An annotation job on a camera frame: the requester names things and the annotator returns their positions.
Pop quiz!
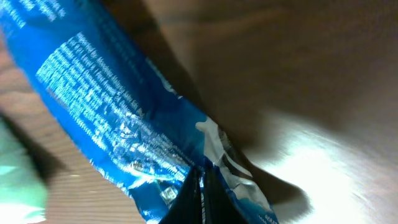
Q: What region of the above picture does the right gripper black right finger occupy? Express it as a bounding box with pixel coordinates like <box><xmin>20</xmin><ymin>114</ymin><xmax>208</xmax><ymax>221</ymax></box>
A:
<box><xmin>204</xmin><ymin>166</ymin><xmax>248</xmax><ymax>224</ymax></box>

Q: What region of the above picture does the blue oreo cookie pack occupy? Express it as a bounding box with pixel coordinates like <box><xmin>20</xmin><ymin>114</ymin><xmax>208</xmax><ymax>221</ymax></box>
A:
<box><xmin>1</xmin><ymin>0</ymin><xmax>278</xmax><ymax>224</ymax></box>

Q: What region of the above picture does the mint green wipes packet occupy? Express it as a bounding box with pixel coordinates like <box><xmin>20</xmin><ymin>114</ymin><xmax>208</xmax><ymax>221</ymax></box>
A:
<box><xmin>1</xmin><ymin>121</ymin><xmax>47</xmax><ymax>224</ymax></box>

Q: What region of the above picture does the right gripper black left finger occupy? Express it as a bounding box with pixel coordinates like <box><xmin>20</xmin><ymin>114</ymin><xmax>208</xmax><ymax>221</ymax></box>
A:
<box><xmin>160</xmin><ymin>168</ymin><xmax>202</xmax><ymax>224</ymax></box>

